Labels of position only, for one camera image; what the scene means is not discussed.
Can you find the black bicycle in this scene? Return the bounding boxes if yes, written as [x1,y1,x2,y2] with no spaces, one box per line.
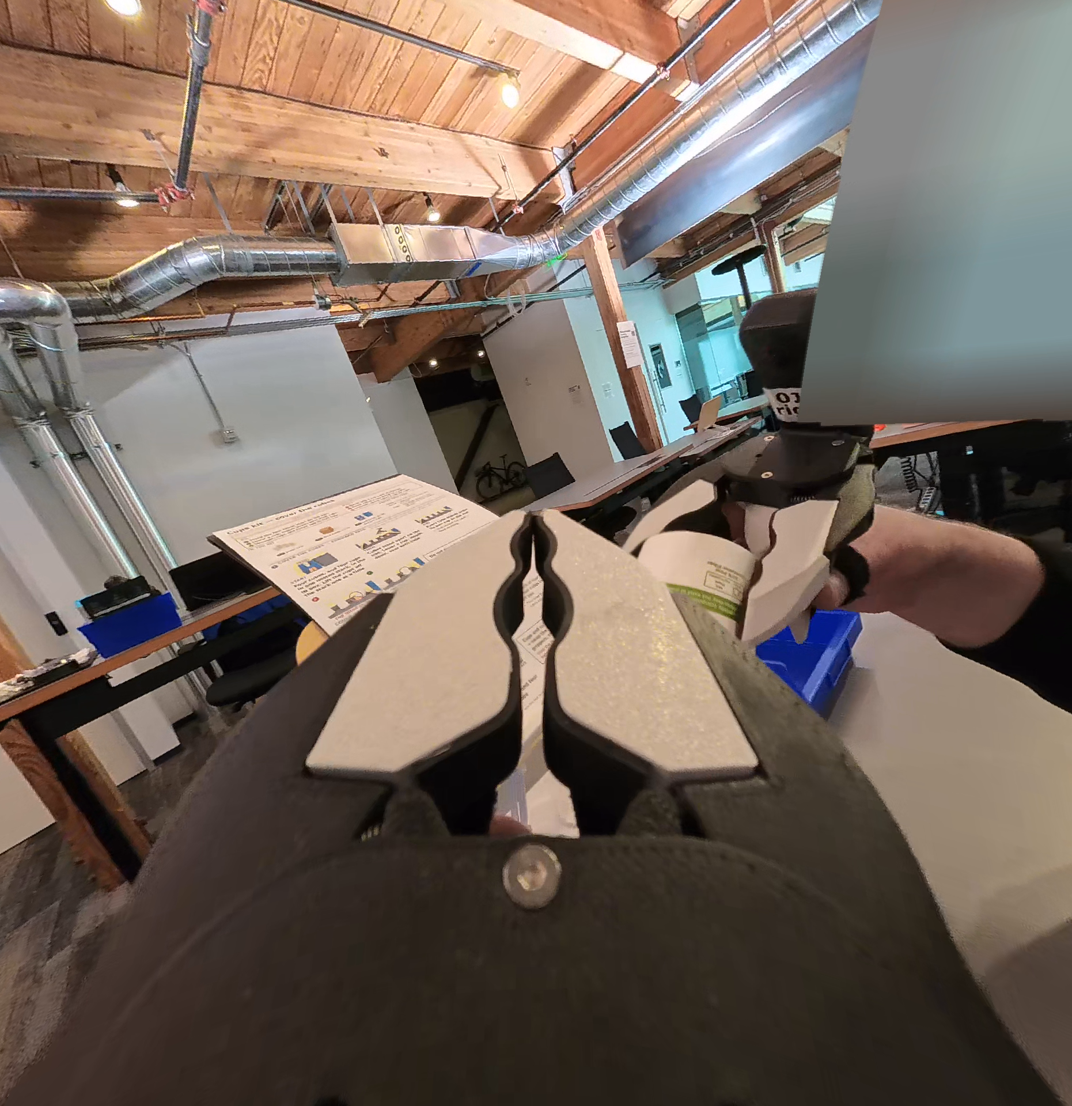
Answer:
[475,453,530,502]

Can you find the person's right hand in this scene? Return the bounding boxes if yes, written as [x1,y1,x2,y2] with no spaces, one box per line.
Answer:
[814,505,1047,646]

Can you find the blue plastic bin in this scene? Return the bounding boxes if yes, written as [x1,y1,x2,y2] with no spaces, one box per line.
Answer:
[78,592,184,660]
[756,609,863,718]

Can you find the blue jacket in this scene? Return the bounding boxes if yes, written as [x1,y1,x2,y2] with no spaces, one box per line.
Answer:
[203,596,305,645]

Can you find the black office chair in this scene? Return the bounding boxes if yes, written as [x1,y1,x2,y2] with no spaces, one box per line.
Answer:
[206,605,305,711]

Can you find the instruction sheet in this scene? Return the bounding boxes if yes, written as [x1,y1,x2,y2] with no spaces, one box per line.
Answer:
[209,474,554,753]

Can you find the black monitor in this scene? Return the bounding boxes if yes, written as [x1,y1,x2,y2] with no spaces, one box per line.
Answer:
[168,551,273,613]

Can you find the black standing desk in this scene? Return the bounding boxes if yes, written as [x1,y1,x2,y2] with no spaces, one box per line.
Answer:
[0,586,304,891]

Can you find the wooden post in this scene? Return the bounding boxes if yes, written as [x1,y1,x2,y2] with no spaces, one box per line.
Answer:
[0,596,152,893]
[577,226,664,452]

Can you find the rectangular metal duct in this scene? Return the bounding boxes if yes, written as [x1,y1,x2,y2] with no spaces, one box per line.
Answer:
[328,220,554,288]

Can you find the silver air duct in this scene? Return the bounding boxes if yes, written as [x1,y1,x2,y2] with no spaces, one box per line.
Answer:
[536,0,882,260]
[0,233,342,347]

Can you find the brown top table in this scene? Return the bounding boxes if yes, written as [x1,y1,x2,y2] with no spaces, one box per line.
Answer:
[522,417,762,520]

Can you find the white paper cup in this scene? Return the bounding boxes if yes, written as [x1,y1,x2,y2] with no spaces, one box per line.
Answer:
[635,531,759,641]

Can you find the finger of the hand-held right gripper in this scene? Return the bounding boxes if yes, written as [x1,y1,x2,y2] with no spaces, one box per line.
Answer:
[737,497,842,646]
[620,479,720,554]

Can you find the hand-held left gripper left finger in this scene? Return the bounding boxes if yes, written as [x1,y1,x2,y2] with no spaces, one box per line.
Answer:
[305,510,537,836]

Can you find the black ceiling pipe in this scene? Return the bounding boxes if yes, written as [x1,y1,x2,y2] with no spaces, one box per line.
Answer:
[171,0,219,202]

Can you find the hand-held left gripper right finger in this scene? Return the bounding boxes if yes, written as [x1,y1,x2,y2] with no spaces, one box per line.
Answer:
[532,510,760,838]

